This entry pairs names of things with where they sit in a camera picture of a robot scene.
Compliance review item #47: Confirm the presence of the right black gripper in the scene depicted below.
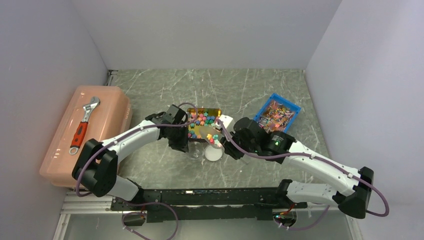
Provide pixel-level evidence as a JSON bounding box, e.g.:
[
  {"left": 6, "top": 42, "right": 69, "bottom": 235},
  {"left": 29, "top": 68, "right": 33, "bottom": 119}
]
[{"left": 220, "top": 126, "right": 259, "bottom": 160}]

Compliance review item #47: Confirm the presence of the small clear glass jar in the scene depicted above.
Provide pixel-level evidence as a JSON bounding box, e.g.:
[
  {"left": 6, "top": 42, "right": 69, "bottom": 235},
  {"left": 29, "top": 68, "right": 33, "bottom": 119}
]
[{"left": 188, "top": 141, "right": 204, "bottom": 161}]

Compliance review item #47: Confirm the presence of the tin of star candies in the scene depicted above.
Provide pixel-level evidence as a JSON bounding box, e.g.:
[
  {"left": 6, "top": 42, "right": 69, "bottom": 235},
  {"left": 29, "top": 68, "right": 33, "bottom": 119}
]
[{"left": 188, "top": 107, "right": 222, "bottom": 142}]

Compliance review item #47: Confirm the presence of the blue bin of lollipops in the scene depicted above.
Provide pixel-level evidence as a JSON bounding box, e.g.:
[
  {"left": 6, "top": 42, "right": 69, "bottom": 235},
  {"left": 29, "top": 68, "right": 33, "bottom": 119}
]
[{"left": 253, "top": 93, "right": 302, "bottom": 133}]

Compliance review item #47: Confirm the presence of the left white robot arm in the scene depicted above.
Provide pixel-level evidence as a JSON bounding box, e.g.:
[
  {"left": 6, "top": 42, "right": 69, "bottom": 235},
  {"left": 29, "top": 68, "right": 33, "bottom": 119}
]
[{"left": 71, "top": 104, "right": 189, "bottom": 210}]

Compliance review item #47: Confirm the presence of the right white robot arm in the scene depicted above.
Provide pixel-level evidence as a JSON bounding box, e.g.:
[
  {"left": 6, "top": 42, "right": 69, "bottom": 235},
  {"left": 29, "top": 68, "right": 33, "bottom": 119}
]
[{"left": 216, "top": 116, "right": 377, "bottom": 219}]

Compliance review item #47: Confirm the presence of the round white jar lid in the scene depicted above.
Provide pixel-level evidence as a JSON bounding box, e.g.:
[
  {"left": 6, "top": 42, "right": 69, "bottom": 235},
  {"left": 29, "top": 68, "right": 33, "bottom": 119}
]
[{"left": 204, "top": 145, "right": 223, "bottom": 162}]

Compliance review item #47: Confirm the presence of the orange translucent storage box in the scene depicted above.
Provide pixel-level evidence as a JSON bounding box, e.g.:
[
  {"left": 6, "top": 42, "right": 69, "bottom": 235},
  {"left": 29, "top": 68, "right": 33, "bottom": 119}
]
[{"left": 39, "top": 85, "right": 133, "bottom": 188}]

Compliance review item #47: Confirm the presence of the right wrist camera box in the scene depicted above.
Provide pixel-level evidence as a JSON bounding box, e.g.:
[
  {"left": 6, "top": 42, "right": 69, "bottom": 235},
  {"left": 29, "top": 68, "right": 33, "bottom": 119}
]
[{"left": 215, "top": 114, "right": 235, "bottom": 132}]

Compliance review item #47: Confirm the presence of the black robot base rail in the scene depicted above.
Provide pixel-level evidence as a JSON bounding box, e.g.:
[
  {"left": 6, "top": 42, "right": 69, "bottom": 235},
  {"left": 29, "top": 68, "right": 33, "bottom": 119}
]
[{"left": 111, "top": 187, "right": 307, "bottom": 223}]

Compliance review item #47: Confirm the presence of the red handled adjustable wrench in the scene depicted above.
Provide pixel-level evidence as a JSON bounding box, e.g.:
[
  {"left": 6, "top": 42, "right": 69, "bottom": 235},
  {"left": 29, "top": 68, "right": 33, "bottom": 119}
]
[{"left": 68, "top": 96, "right": 101, "bottom": 156}]

